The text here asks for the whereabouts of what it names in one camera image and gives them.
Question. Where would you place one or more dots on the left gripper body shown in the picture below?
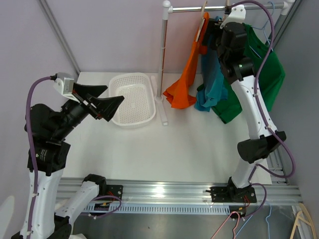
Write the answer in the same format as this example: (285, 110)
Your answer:
(76, 111)

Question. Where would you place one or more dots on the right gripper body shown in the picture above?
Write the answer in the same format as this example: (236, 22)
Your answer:
(213, 29)

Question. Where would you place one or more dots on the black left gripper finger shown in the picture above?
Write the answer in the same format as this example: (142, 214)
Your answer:
(107, 107)
(84, 90)

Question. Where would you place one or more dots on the teal blue t shirt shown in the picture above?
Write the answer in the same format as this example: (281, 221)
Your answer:
(212, 91)

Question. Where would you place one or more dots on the light blue wire hanger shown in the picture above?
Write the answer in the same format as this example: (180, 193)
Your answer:
(264, 32)

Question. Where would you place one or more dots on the orange t shirt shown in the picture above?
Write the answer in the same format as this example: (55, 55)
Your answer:
(178, 93)

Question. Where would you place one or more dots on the green t shirt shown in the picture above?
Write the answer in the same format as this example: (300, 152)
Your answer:
(270, 80)

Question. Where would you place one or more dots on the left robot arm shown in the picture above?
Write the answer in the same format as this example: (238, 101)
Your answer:
(47, 131)

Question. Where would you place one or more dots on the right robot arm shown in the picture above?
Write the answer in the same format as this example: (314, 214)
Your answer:
(229, 41)

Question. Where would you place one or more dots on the beige wooden hanger on floor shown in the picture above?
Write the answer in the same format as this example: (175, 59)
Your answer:
(303, 227)

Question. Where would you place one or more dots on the white perforated plastic basket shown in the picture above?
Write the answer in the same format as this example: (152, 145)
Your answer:
(138, 107)

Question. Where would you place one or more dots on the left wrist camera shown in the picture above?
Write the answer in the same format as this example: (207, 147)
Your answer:
(64, 85)

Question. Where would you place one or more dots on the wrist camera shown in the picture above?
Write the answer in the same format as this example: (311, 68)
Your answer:
(237, 14)
(64, 85)

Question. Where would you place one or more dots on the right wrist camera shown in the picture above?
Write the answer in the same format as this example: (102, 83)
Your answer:
(237, 14)

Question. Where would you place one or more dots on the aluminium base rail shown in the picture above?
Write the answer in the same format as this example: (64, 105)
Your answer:
(148, 197)

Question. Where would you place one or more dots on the blue wire hanger on floor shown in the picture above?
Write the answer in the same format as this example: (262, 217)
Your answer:
(266, 220)

